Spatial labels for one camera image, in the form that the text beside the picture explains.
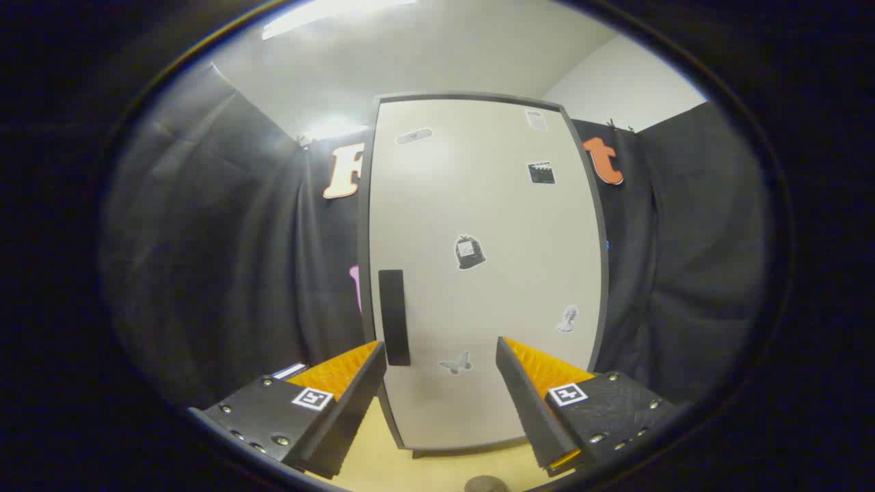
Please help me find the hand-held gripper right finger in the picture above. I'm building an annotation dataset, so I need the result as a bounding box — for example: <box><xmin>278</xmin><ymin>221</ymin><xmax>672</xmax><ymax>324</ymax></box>
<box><xmin>496</xmin><ymin>336</ymin><xmax>677</xmax><ymax>478</ymax></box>

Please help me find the black cabinet door handle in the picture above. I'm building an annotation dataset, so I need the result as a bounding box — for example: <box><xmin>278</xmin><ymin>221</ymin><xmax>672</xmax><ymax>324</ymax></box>
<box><xmin>378</xmin><ymin>269</ymin><xmax>412</xmax><ymax>367</ymax></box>

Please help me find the white shoe cabinet door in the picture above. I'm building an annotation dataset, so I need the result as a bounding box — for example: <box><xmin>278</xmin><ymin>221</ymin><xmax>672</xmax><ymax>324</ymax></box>
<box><xmin>368</xmin><ymin>98</ymin><xmax>608</xmax><ymax>450</ymax></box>

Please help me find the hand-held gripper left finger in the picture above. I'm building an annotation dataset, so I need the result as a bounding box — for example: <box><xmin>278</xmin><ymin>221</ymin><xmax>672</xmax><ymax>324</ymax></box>
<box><xmin>188</xmin><ymin>340</ymin><xmax>388</xmax><ymax>480</ymax></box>

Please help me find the grey shoe cabinet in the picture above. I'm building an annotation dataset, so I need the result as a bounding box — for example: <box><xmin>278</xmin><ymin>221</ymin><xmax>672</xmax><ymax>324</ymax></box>
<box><xmin>357</xmin><ymin>92</ymin><xmax>610</xmax><ymax>459</ymax></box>

